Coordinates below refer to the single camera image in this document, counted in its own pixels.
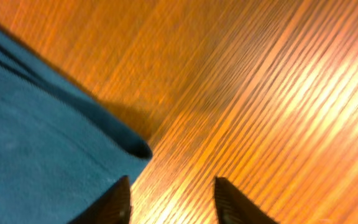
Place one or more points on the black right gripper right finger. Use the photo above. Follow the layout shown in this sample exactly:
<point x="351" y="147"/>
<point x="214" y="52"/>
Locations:
<point x="233" y="207"/>

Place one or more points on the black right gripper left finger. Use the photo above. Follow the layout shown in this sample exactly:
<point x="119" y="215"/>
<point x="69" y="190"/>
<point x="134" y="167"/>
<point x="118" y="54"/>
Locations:
<point x="113" y="207"/>

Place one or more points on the blue polo shirt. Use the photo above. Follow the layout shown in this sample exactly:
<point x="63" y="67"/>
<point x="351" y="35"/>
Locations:
<point x="60" y="150"/>

